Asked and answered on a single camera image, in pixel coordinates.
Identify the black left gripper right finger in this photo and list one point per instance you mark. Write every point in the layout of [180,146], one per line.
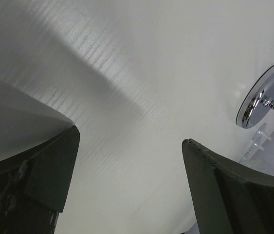
[228,197]

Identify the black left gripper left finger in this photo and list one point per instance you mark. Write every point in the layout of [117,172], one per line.
[34,185]

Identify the chrome wine glass rack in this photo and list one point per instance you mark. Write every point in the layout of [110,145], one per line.
[258,102]

